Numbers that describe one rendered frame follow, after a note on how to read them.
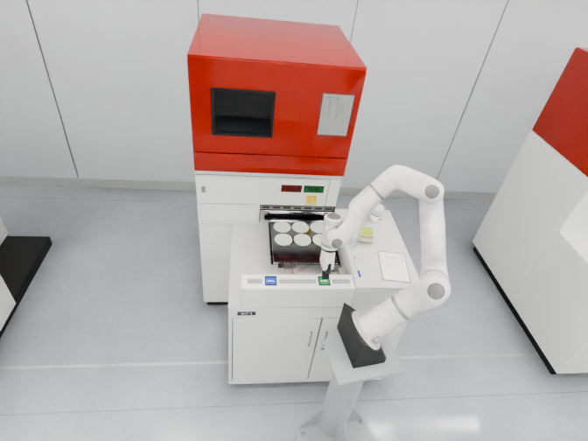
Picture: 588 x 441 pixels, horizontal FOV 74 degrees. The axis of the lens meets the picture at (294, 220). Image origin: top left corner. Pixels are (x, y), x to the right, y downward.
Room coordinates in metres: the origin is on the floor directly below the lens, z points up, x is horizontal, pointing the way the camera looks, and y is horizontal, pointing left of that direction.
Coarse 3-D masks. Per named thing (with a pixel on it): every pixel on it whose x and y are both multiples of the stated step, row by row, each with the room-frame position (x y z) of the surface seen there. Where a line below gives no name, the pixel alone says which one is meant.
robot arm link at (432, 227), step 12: (420, 204) 1.40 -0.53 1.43; (432, 204) 1.37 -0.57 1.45; (420, 216) 1.35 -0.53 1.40; (432, 216) 1.32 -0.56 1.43; (420, 228) 1.30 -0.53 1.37; (432, 228) 1.26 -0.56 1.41; (444, 228) 1.28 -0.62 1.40; (432, 240) 1.24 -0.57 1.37; (444, 240) 1.25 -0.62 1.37; (432, 252) 1.21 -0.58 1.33; (444, 252) 1.23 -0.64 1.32; (432, 264) 1.22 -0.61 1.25; (444, 264) 1.23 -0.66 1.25; (420, 276) 1.22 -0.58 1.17
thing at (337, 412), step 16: (336, 336) 1.11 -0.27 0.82; (384, 336) 1.14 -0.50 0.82; (336, 352) 1.02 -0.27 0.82; (384, 352) 1.06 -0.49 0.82; (336, 368) 0.94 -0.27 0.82; (352, 368) 0.95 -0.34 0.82; (368, 368) 0.96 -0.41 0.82; (384, 368) 0.97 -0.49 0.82; (400, 368) 0.98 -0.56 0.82; (336, 384) 1.02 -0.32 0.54; (352, 384) 1.00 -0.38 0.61; (336, 400) 1.01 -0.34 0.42; (352, 400) 1.00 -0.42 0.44; (320, 416) 1.05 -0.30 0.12; (336, 416) 1.00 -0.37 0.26; (352, 416) 1.10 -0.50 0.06; (304, 432) 0.99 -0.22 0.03; (320, 432) 1.01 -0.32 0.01; (336, 432) 0.99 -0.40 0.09; (352, 432) 1.03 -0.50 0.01; (368, 432) 1.05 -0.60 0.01
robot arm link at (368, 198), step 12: (360, 192) 1.42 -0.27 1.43; (372, 192) 1.39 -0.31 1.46; (360, 204) 1.37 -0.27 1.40; (372, 204) 1.38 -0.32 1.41; (348, 216) 1.32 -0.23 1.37; (360, 216) 1.35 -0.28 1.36; (336, 228) 1.32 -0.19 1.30; (348, 228) 1.28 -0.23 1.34; (336, 240) 1.25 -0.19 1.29; (348, 240) 1.27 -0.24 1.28
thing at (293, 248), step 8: (272, 224) 1.76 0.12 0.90; (272, 232) 1.69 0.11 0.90; (288, 232) 1.71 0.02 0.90; (296, 232) 1.72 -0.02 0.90; (312, 232) 1.74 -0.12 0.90; (272, 240) 1.62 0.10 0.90; (280, 248) 1.56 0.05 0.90; (288, 248) 1.57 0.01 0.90; (296, 248) 1.58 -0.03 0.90; (304, 248) 1.59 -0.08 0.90; (312, 248) 1.60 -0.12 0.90; (320, 248) 1.61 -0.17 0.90; (280, 256) 1.50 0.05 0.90; (288, 256) 1.51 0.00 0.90; (296, 256) 1.52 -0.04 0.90; (304, 256) 1.53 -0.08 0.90; (312, 256) 1.54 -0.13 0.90
